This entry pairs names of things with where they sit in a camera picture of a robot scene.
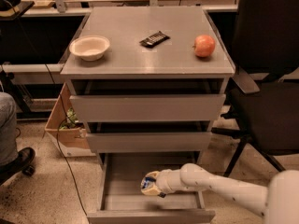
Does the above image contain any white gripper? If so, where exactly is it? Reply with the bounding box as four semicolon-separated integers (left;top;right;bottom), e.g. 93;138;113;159
141;169;182;196

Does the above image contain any blue pepsi can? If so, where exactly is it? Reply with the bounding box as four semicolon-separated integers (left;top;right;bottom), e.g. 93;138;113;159
141;176;156;190

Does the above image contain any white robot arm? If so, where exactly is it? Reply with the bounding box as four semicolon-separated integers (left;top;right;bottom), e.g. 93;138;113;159
140;163;299;224

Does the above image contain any grey open bottom drawer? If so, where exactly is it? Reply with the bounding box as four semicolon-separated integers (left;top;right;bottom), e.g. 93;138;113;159
87;152;215;224

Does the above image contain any grey middle drawer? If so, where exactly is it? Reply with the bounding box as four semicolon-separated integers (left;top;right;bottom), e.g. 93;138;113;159
86;132;211;153

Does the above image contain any grey top drawer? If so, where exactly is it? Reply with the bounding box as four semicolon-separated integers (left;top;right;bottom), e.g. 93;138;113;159
70;94;225;122

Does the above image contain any grey drawer cabinet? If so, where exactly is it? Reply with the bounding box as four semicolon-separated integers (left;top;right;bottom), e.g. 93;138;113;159
61;7;235;164

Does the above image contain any cardboard box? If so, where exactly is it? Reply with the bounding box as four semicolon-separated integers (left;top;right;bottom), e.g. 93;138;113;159
45;84;93;158

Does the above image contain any black shoe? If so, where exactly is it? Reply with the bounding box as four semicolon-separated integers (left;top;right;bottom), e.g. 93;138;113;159
0;147;36;175

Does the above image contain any dark snack bar wrapper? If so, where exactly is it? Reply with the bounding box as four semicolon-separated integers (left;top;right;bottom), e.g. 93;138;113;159
139;31;169;48

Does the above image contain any red apple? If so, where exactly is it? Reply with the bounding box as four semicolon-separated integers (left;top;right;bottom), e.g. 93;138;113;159
193;35;216;58

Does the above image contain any white paper bowl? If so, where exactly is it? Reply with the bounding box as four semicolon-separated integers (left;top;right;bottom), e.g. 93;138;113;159
69;35;110;62

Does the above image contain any person leg in jeans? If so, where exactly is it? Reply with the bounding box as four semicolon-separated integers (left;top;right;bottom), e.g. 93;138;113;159
0;92;18;166

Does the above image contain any black office chair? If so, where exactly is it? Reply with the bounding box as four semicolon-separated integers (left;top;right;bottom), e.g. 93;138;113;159
212;0;299;176

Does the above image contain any black floor cable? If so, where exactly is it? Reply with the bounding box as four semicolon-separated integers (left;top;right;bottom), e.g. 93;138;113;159
43;63;90;217

